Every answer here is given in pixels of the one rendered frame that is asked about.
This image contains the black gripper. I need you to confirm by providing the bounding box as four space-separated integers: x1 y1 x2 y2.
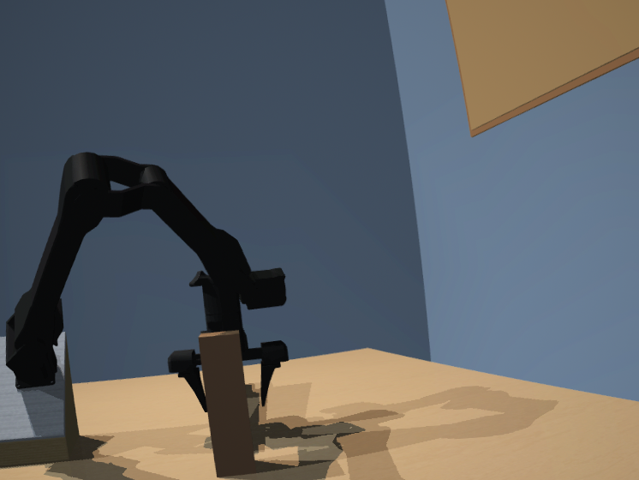
168 311 289 412

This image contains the brown wooden post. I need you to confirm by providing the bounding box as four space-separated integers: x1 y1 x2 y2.
199 330 256 477

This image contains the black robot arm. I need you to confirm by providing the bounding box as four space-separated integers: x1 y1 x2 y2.
6 153 286 389

